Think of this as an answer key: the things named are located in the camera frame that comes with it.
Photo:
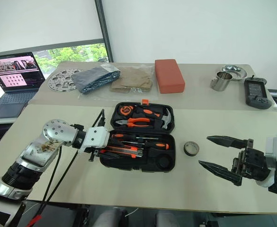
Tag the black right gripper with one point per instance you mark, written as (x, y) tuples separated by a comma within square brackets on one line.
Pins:
[(254, 163)]

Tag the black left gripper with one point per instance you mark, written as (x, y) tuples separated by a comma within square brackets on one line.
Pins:
[(94, 154)]

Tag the orange black utility knife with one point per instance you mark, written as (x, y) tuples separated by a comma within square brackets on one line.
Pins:
[(128, 151)]

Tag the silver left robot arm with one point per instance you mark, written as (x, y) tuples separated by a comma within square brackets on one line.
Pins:
[(41, 153)]

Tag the black tool case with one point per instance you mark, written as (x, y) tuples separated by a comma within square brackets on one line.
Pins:
[(138, 163)]

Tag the orange black screwdriver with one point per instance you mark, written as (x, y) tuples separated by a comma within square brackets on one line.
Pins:
[(157, 144), (118, 136)]

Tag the dark tape roll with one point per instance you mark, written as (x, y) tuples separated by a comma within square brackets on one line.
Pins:
[(188, 151)]

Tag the orange black tape measure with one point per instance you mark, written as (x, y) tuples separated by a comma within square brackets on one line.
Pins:
[(126, 110)]

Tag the grey rounded shape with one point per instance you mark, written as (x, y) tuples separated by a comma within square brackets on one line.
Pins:
[(111, 218)]

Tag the black handheld controller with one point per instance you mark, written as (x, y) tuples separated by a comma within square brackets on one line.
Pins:
[(256, 92)]

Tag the beige cloth in bag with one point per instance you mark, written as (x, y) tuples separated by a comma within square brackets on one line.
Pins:
[(133, 79)]

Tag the stainless steel cup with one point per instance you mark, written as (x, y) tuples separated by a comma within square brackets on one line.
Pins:
[(220, 82)]

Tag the round perforated metal plate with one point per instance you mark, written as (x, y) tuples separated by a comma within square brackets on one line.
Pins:
[(57, 81)]

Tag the stainless steel dish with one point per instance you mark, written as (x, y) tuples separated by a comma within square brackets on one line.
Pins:
[(238, 73)]

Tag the red-orange rectangular case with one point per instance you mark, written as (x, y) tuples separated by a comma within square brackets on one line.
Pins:
[(169, 75)]

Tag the open laptop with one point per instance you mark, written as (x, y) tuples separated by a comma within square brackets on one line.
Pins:
[(12, 78)]

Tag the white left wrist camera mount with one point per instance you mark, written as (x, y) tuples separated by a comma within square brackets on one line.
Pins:
[(96, 137)]

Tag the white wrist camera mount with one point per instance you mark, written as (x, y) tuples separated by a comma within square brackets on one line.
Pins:
[(96, 137), (276, 149)]

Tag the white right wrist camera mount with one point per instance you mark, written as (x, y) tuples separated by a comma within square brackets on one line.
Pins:
[(276, 149)]

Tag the black window frame post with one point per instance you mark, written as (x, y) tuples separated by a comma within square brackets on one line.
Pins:
[(104, 30)]

